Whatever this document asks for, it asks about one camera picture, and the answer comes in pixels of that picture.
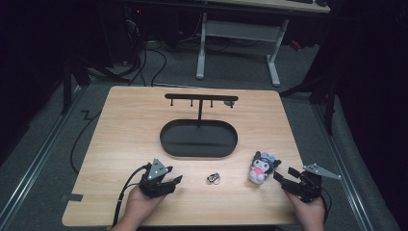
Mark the right hand-held gripper black cable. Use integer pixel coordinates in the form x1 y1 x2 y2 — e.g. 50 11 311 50
320 187 332 225

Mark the black and pink plush toy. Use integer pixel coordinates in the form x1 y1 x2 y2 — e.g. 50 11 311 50
248 150 283 186

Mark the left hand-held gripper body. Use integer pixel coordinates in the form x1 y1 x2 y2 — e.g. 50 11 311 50
138 158 176 198

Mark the metal floor rail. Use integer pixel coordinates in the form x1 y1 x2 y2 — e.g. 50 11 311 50
312 104 376 231
0 85 85 225

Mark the black floor cable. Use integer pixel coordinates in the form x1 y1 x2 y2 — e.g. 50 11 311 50
69 109 103 176

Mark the left hand-held gripper black cable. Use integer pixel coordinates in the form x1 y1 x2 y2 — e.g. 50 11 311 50
112 163 152 227

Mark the hand-held gripper black cable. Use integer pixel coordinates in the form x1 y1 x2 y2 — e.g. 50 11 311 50
320 187 332 225
112 163 152 227

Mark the dark computer tower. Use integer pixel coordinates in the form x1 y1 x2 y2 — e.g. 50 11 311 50
109 4 152 66

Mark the person's right hand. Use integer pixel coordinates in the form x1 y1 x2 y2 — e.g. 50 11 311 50
284 191 326 231

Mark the grey tape piece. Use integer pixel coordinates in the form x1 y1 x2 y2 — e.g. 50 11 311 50
61 192 85 203

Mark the black metal stand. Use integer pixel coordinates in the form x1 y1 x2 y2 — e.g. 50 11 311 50
59 47 129 116
279 32 341 137

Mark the black hook rack with tray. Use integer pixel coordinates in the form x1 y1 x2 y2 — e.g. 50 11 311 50
159 92 240 159

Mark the metal key ring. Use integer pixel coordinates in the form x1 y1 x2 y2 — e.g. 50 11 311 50
206 172 221 186

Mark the bundle of black cables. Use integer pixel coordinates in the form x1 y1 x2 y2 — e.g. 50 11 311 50
123 13 168 88

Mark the person's left hand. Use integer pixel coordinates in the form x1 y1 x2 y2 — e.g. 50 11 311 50
122 185 166 227

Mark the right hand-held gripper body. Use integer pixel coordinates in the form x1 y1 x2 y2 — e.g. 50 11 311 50
284 163 342 204

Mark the white-legged desk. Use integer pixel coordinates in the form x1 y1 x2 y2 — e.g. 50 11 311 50
121 0 331 88

